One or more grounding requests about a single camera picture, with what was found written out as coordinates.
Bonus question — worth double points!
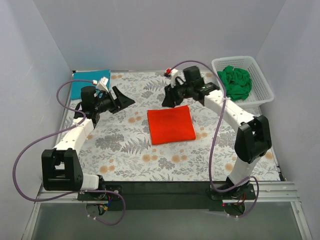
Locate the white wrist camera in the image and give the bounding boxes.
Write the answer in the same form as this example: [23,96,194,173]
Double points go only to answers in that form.
[164,68,179,88]
[96,77,109,93]

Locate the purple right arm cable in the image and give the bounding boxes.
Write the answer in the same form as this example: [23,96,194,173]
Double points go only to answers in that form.
[164,59,260,219]

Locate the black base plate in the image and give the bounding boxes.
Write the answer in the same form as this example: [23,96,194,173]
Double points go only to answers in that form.
[77,181,257,212]

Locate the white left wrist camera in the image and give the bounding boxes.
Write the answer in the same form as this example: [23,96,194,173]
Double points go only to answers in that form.
[96,77,109,93]

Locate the crumpled green t shirt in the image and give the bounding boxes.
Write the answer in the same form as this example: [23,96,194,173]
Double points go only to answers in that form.
[217,65,252,101]

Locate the folded teal t shirt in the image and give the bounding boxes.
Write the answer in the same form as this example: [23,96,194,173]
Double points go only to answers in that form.
[70,69,111,100]

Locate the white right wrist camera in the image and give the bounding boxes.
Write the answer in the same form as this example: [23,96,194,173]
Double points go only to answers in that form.
[164,68,179,88]

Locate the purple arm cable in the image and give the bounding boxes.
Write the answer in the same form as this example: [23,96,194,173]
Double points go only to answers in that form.
[12,79,126,226]
[164,59,260,219]

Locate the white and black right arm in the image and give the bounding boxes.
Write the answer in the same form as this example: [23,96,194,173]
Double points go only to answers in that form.
[162,66,272,197]

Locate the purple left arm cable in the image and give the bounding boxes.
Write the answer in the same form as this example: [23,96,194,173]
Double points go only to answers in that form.
[12,79,126,226]

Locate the orange t shirt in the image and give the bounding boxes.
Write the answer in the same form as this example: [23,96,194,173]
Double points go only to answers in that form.
[147,105,196,145]

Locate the white plastic basket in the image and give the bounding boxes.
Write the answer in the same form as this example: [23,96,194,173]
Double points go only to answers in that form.
[211,56,274,109]

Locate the aluminium frame rail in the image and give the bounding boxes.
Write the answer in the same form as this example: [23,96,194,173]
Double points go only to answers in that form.
[45,181,301,204]

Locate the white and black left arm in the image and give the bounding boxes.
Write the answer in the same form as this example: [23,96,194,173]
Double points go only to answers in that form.
[41,86,135,200]

